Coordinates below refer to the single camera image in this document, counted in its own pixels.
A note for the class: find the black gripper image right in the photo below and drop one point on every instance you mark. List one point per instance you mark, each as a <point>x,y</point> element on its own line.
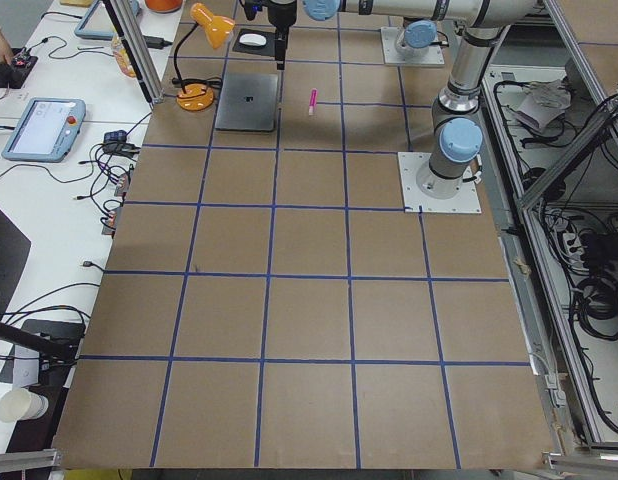
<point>281,12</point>

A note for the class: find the black mousepad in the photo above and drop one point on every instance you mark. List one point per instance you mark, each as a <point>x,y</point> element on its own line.
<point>267,51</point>

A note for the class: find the white computer mouse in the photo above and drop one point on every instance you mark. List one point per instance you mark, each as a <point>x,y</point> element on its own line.
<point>253,40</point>

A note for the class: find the pink pen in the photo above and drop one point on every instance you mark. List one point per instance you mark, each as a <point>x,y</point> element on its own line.
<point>312,101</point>

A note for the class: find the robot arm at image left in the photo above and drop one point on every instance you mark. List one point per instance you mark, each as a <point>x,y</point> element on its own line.
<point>417,35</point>

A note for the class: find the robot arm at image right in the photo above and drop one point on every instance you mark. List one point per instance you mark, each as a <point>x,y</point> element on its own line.
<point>458,139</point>

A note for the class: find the silver closed notebook laptop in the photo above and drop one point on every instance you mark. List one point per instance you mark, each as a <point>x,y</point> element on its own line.
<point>248,102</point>

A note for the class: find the orange desk lamp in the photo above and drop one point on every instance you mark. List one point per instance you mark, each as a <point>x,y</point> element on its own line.
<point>197,94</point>

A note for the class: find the black power adapter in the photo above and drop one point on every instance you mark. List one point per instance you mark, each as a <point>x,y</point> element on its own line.
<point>154,42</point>

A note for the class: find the orange drink bottle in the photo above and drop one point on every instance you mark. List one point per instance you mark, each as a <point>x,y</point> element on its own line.
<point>121,57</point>

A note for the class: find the blue teach pendant far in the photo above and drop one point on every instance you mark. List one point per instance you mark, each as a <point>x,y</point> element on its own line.
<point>96,23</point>

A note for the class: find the blue teach pendant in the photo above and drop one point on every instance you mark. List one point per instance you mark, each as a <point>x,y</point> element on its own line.
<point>96,23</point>
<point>46,130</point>

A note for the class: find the black usb hub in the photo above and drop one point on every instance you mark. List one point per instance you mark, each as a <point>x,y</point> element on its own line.
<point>117,136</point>

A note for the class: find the blue teach pendant near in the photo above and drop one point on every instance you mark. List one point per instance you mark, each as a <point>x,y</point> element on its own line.
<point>46,130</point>

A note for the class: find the white power strip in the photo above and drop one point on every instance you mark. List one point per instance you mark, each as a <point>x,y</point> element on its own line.
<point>570,244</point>

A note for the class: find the white paper cup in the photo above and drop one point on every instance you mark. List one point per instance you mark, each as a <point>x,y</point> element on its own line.
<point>21,404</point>

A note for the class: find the left-image robot base plate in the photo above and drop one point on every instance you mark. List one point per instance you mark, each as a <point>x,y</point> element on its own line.
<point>394,55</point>

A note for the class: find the aluminium frame post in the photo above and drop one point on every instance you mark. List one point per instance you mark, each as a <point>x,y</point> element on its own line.
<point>126,26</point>

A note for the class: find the right-image robot base plate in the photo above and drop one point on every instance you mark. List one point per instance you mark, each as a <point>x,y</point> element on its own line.
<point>424,192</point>

